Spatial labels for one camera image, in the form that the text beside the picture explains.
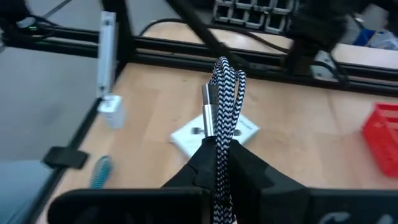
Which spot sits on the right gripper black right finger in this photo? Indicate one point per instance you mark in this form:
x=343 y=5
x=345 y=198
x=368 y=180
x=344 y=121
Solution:
x=280 y=202

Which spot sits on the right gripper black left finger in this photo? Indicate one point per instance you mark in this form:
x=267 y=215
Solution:
x=174 y=205

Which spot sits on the white box green edge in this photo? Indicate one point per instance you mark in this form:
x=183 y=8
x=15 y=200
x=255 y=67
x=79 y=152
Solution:
x=189 y=141

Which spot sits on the white charger block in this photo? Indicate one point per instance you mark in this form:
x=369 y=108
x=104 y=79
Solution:
x=112 y=112

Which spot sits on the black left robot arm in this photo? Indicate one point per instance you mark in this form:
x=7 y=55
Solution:
x=314 y=28

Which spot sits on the teal hairbrush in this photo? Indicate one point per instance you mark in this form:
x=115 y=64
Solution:
x=101 y=172

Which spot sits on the red plastic basket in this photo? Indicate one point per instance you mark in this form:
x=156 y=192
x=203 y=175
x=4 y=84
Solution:
x=382 y=140

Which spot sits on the light wooden table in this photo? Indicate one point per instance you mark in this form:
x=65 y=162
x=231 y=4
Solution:
x=199 y=35

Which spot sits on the black diagonal strut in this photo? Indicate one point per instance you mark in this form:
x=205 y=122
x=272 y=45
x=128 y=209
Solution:
x=202 y=31

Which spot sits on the blue bag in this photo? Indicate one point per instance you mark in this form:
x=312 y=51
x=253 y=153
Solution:
x=364 y=36

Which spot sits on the grey grid crate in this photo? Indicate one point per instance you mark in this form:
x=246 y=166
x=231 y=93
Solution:
x=252 y=15

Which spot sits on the black aluminium table frame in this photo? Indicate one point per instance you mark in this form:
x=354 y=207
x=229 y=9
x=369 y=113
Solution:
x=186 y=46

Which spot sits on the silver metal bracket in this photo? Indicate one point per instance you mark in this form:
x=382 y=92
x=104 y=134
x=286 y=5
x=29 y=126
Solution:
x=106 y=53

